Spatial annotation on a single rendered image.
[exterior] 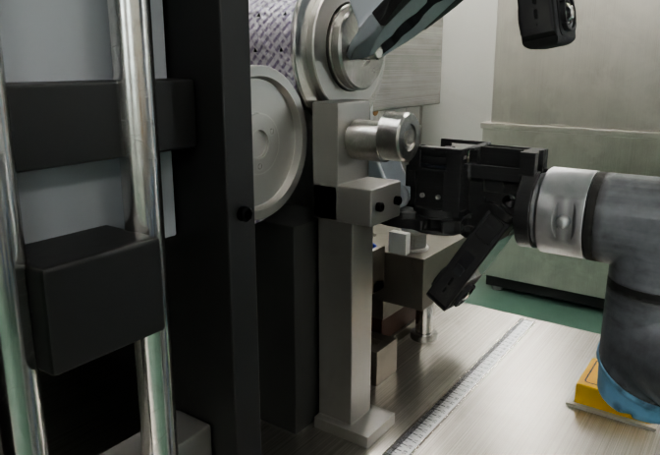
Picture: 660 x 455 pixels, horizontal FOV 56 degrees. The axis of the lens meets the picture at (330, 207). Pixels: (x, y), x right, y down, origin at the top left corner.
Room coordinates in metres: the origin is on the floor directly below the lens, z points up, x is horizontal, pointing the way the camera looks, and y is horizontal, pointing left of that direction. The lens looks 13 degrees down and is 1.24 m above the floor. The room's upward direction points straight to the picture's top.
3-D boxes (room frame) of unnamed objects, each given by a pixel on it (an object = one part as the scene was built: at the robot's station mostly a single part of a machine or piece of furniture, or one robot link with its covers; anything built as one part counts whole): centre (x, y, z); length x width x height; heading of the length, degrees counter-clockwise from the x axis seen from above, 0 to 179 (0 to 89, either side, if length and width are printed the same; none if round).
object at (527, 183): (0.56, -0.14, 1.12); 0.12 x 0.08 x 0.09; 55
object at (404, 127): (0.50, -0.06, 1.18); 0.04 x 0.02 x 0.04; 145
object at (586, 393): (0.57, -0.30, 0.91); 0.07 x 0.07 x 0.02; 55
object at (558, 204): (0.52, -0.20, 1.11); 0.08 x 0.05 x 0.08; 145
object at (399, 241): (0.66, -0.08, 1.04); 0.02 x 0.01 x 0.02; 55
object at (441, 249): (0.82, 0.02, 1.00); 0.40 x 0.16 x 0.06; 55
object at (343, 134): (0.53, -0.03, 1.05); 0.06 x 0.05 x 0.31; 55
